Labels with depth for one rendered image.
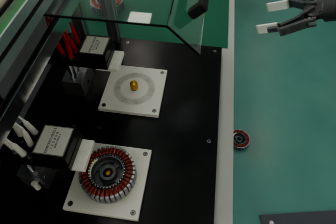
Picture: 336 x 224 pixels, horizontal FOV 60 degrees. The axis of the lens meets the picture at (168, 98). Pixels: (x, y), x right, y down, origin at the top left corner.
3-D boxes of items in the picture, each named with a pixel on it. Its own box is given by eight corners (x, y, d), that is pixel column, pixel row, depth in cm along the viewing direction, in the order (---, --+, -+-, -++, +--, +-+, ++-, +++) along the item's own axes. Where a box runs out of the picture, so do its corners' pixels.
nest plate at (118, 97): (167, 73, 80) (167, 69, 79) (158, 117, 71) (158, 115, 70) (114, 67, 81) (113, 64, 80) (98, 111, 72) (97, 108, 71)
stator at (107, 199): (143, 158, 63) (141, 150, 60) (127, 210, 56) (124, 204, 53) (94, 147, 64) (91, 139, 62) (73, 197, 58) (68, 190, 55)
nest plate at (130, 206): (151, 152, 65) (151, 149, 64) (138, 221, 56) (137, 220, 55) (87, 143, 67) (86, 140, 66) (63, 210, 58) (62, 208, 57)
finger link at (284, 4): (287, 0, 93) (288, -1, 94) (265, 4, 97) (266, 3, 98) (289, 8, 95) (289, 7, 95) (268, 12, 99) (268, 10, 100)
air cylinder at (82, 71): (94, 75, 79) (90, 61, 75) (86, 97, 75) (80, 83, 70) (76, 73, 80) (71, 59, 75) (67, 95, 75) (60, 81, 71)
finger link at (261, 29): (281, 30, 88) (280, 31, 88) (258, 32, 93) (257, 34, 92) (278, 21, 87) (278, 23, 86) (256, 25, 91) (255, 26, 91)
